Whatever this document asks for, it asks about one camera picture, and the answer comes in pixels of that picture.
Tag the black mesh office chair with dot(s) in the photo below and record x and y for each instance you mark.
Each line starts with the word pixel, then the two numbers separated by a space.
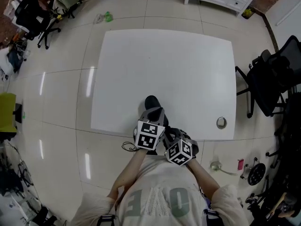
pixel 270 83

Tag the yellow-green chair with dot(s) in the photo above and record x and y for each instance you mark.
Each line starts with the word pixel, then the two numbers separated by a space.
pixel 7 112

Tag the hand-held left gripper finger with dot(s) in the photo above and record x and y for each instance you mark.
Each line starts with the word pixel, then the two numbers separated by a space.
pixel 149 115
pixel 162 119

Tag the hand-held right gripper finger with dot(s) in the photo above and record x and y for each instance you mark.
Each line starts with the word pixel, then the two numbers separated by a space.
pixel 179 133
pixel 168 141

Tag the black round wheeled device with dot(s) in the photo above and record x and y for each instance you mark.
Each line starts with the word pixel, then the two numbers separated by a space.
pixel 256 174

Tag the person's right forearm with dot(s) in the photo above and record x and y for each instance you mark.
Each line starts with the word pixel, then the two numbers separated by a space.
pixel 203 178

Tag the green bottle on floor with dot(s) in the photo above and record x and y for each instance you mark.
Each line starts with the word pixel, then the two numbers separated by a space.
pixel 108 18

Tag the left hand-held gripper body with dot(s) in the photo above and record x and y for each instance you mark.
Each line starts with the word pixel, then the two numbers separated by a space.
pixel 148 135

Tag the person's cream printed shirt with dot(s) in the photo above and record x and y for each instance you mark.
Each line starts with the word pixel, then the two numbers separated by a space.
pixel 160 182

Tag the white chair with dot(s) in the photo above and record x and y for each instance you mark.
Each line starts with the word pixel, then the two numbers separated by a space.
pixel 57 8

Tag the black flat box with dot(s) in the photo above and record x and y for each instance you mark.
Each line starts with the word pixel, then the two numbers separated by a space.
pixel 18 113

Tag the person's left forearm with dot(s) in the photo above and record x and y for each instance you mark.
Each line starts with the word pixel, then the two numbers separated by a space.
pixel 128 173

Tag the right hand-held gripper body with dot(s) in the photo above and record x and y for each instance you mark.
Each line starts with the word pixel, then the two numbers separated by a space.
pixel 181 152

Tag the black glasses case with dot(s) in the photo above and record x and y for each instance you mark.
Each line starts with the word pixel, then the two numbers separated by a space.
pixel 151 102

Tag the black padded office chair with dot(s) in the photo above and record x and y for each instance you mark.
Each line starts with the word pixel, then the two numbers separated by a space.
pixel 30 18

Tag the pink flat object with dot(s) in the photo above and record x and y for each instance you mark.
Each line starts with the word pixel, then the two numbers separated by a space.
pixel 240 165

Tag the dark equipment clutter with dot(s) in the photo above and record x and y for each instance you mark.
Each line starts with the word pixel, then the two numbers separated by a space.
pixel 14 185

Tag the small bin with green contents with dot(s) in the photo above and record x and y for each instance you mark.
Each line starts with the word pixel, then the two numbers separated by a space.
pixel 247 12

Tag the dark office chairs group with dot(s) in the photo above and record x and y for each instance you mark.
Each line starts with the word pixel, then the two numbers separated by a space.
pixel 287 161

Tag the dark sneaker pair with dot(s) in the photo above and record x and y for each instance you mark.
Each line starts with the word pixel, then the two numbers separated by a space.
pixel 251 199

